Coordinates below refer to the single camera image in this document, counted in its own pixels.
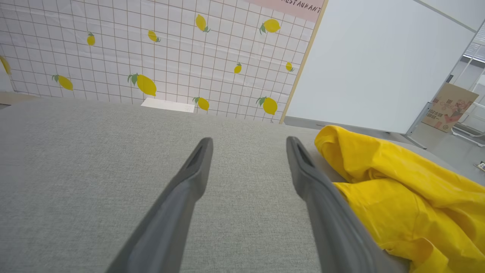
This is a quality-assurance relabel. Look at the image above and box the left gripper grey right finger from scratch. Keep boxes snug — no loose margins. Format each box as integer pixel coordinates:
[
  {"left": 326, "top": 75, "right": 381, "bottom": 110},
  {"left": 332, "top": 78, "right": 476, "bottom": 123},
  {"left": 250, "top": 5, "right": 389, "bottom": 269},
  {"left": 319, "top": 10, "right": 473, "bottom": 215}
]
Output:
[{"left": 286, "top": 136, "right": 410, "bottom": 273}]

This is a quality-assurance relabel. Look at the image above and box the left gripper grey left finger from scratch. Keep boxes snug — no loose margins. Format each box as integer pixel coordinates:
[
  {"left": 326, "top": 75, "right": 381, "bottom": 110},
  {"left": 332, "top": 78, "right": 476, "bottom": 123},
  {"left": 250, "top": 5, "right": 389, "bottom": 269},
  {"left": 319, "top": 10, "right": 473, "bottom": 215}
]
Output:
[{"left": 106, "top": 137, "right": 213, "bottom": 273}]

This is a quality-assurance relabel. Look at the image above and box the yellow cartoon print t-shirt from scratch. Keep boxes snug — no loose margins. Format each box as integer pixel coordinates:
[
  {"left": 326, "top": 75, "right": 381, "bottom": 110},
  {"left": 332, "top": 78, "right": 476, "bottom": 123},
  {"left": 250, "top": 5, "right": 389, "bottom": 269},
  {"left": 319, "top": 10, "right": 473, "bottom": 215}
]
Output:
[{"left": 314, "top": 125, "right": 485, "bottom": 273}]

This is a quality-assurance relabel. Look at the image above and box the white flat box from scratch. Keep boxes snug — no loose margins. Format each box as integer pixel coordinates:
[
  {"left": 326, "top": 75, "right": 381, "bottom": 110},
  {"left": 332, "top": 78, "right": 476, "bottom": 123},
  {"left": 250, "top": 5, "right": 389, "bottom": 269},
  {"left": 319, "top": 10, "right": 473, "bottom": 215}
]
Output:
[{"left": 141, "top": 98, "right": 195, "bottom": 113}]

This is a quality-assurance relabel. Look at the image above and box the brown printed cardboard box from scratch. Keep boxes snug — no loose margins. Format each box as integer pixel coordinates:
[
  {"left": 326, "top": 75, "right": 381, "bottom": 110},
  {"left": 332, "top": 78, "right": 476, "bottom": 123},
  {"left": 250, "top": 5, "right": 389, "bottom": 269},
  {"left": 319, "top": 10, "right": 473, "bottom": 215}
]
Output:
[{"left": 422, "top": 83, "right": 479, "bottom": 133}]

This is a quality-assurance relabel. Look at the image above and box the wooden edge strip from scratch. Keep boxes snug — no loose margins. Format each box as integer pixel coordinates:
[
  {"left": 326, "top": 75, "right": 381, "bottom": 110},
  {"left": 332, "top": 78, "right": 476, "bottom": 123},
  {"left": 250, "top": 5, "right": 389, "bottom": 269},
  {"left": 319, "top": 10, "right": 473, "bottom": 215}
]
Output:
[{"left": 279, "top": 0, "right": 329, "bottom": 124}]

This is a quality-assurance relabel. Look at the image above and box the white partition panel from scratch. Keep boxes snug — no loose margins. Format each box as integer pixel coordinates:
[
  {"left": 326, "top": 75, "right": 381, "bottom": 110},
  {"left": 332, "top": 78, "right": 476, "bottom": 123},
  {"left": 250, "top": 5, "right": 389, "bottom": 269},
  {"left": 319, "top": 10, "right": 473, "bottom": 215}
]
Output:
[{"left": 284, "top": 0, "right": 485, "bottom": 135}]

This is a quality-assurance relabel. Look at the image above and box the lemon print grid backdrop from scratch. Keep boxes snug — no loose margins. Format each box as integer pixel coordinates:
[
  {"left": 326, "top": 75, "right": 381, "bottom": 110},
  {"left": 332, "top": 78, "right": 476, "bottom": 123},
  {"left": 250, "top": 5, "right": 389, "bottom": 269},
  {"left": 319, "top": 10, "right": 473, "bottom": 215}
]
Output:
[{"left": 0, "top": 0, "right": 326, "bottom": 124}]

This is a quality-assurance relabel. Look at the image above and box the pink restaurant sign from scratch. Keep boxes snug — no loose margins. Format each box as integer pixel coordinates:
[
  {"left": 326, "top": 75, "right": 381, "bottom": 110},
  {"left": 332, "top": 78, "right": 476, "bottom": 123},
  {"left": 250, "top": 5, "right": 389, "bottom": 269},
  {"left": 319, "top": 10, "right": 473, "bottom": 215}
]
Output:
[{"left": 242, "top": 0, "right": 326, "bottom": 22}]

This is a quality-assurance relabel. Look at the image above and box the white metal frame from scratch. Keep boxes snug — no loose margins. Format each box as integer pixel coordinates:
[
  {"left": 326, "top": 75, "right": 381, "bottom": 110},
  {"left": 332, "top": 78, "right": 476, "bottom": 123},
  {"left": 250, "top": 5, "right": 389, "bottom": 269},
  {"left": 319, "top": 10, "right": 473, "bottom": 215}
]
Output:
[{"left": 451, "top": 114, "right": 485, "bottom": 147}]

